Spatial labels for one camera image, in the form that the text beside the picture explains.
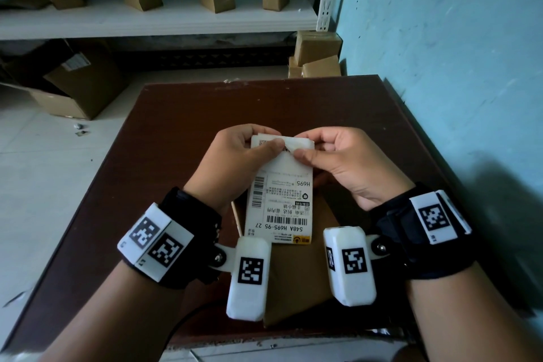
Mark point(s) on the person's right hand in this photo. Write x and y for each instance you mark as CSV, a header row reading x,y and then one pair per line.
x,y
360,166

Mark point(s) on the person's left hand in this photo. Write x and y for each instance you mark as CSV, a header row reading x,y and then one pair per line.
x,y
229,171

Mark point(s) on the white shipping label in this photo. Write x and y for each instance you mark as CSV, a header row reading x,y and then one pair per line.
x,y
280,200

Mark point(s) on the brown cardboard box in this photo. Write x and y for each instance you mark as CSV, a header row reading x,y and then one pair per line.
x,y
297,277

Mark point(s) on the person's right forearm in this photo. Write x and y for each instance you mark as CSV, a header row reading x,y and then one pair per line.
x,y
466,319

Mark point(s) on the person's left forearm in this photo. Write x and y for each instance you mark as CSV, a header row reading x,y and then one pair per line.
x,y
119,319

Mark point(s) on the large open cardboard carton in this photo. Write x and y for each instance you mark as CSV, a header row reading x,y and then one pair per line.
x,y
89,84

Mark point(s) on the person's right leg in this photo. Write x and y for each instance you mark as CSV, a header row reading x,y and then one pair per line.
x,y
407,355

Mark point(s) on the white marker cube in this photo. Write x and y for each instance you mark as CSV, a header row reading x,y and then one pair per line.
x,y
350,264

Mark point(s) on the black left wristband, marker tiles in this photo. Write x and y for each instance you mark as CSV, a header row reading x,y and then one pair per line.
x,y
157,243

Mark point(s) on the taped brown stacked parcel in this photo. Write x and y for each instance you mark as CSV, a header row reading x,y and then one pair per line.
x,y
318,48
322,67
294,69

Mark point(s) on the small metal floor debris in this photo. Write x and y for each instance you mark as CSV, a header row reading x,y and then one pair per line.
x,y
77,125

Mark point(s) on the white paper scrap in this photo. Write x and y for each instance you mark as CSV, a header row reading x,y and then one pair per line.
x,y
19,297

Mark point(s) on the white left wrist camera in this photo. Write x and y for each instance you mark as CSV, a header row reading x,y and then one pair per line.
x,y
250,277

